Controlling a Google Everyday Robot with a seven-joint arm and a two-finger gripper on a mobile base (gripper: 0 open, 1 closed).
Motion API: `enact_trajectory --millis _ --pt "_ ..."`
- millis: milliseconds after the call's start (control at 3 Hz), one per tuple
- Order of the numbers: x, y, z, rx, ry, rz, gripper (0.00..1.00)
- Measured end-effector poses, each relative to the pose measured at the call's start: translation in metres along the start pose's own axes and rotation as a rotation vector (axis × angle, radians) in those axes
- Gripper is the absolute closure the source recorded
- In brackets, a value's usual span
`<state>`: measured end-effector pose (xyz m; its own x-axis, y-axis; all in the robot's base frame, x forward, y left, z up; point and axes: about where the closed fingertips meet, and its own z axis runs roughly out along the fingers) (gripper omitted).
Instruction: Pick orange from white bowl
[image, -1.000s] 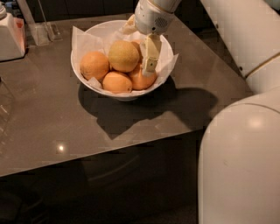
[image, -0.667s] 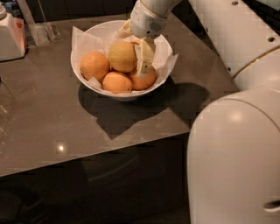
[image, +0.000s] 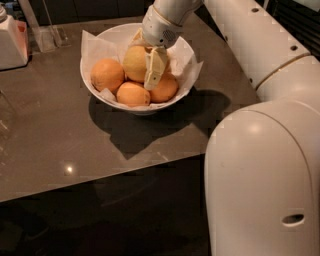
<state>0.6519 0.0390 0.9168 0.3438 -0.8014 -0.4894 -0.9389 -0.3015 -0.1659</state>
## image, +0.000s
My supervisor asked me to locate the white ceramic bowl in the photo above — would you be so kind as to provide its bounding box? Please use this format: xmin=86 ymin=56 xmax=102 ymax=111
xmin=79 ymin=22 xmax=199 ymax=117

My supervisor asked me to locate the dark slatted radiator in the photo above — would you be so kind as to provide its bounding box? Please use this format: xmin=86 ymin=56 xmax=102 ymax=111
xmin=267 ymin=0 xmax=320 ymax=60

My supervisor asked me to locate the yellowish top orange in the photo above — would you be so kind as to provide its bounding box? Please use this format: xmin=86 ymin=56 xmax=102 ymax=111
xmin=122 ymin=45 xmax=146 ymax=83

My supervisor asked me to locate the left orange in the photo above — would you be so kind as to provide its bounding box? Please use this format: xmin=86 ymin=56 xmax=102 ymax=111
xmin=90 ymin=58 xmax=125 ymax=93

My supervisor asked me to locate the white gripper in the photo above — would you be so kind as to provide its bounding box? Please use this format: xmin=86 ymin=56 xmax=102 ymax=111
xmin=129 ymin=5 xmax=182 ymax=90

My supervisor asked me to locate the clear acrylic stand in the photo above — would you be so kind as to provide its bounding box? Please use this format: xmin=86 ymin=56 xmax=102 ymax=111
xmin=18 ymin=0 xmax=70 ymax=55

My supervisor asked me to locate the front centre orange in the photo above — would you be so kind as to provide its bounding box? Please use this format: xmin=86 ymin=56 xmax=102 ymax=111
xmin=116 ymin=82 xmax=151 ymax=107

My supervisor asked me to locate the white appliance with red label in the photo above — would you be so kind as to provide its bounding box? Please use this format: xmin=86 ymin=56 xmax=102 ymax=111
xmin=0 ymin=5 xmax=29 ymax=70

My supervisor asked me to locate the front right orange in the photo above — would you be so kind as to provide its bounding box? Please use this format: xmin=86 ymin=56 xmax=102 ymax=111
xmin=150 ymin=73 xmax=179 ymax=103

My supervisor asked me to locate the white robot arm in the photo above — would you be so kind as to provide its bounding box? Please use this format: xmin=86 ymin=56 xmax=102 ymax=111
xmin=142 ymin=0 xmax=320 ymax=256

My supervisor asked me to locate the white paper liner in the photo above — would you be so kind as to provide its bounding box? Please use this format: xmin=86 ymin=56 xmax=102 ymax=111
xmin=80 ymin=23 xmax=203 ymax=115

